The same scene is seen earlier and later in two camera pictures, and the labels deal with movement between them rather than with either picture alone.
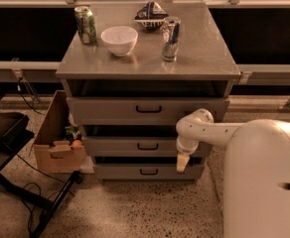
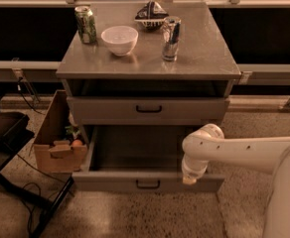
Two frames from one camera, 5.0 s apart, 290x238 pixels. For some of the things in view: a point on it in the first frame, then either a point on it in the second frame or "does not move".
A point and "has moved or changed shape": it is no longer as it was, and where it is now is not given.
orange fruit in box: [76, 143] does not move
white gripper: [186, 148] to [189, 172]
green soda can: [85, 23] does not move
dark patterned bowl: [152, 16] does not move
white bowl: [120, 40] does not move
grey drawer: [141, 146] has moved or changed shape
